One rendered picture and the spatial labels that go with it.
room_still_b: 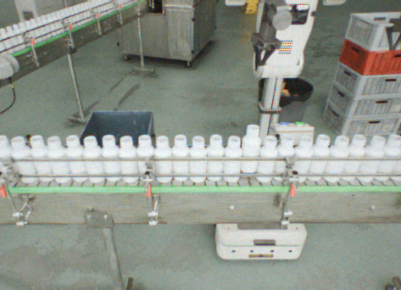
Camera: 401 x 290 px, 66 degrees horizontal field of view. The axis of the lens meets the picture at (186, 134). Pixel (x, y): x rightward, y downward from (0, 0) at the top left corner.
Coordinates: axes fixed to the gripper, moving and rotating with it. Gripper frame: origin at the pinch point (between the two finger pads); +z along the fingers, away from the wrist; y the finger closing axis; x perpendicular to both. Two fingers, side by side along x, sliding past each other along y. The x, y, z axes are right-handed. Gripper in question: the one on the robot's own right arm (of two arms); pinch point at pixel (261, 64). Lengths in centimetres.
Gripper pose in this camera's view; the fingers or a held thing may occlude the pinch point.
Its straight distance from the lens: 111.5
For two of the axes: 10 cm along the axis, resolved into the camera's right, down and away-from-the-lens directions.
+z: -0.5, 8.1, 5.8
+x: 9.6, -1.2, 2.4
